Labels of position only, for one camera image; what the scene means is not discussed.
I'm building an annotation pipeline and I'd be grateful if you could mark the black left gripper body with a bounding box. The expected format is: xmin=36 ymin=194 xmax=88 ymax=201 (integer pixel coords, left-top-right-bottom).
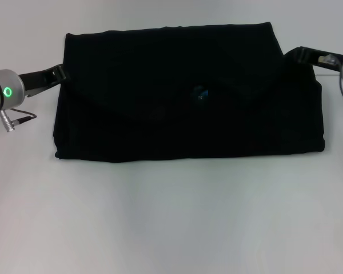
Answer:
xmin=18 ymin=65 xmax=64 ymax=98

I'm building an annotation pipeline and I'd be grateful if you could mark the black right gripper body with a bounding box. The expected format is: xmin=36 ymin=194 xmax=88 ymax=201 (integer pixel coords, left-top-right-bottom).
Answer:
xmin=300 ymin=46 xmax=343 ymax=72

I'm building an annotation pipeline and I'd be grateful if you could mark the black shirt with FREE print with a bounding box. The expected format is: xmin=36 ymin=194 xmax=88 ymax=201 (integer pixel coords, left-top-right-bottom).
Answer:
xmin=53 ymin=22 xmax=326 ymax=164

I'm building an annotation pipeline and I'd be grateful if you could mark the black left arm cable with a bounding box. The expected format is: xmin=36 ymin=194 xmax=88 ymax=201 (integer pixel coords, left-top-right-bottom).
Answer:
xmin=0 ymin=110 xmax=37 ymax=133

